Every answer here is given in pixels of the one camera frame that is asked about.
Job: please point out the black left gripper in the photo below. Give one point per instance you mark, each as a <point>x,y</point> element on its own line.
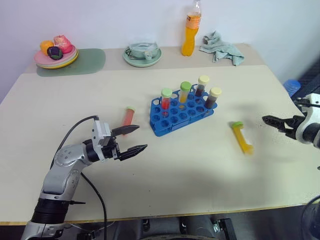
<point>110,150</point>

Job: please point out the black metal bracket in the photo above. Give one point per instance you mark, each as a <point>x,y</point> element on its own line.
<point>226,228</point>

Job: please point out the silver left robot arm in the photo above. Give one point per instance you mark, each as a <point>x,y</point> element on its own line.
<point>62,172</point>

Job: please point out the yellow tube green cap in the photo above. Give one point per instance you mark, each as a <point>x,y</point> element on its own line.
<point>184,93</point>
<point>241,138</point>

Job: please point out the pale green round plate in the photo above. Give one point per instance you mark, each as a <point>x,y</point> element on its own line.
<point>142,62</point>

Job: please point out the pink toy fruit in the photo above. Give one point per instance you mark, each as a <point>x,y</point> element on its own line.
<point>63,43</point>

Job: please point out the red tube green cap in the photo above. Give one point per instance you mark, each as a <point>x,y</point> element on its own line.
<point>166,101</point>
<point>128,117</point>

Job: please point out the green placemat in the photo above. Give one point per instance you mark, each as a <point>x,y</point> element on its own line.
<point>87,62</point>

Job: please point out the orange toy fruit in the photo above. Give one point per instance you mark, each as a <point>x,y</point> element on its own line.
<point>45,47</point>

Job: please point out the blue bottle cap object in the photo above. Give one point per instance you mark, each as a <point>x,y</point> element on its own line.
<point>292,86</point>

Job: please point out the brown tube yellow cap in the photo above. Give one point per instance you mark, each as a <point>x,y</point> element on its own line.
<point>200,87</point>
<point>212,98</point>

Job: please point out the stacked plates with toy food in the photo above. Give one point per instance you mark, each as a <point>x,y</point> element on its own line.
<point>40,58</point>

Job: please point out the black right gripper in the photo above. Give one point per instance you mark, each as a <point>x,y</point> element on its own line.
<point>293,125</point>

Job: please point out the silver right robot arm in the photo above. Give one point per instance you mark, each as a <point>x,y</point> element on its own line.
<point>312,133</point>

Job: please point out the yellow plate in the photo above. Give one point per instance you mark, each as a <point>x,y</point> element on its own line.
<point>66,64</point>

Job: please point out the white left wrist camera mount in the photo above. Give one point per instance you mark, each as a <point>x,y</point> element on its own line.
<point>101,132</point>

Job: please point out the pale green crumpled cloth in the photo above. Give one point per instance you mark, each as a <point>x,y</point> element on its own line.
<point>222,48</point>

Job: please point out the black ribbed object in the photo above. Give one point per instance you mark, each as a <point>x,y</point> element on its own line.
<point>310,77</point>

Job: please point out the orange drink plastic bottle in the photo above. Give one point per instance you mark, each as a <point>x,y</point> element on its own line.
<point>189,37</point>

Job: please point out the blue test tube rack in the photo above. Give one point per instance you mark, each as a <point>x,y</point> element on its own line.
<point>175,120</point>

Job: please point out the purple toy fruit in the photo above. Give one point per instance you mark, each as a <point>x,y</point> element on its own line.
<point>55,53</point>

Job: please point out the grey rounded robot body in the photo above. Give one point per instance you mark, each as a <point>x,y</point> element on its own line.
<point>197,228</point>

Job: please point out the dark rounded shape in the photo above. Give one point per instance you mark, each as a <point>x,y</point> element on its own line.
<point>306,220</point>

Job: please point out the pale green mug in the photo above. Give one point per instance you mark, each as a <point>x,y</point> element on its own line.
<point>141,51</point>

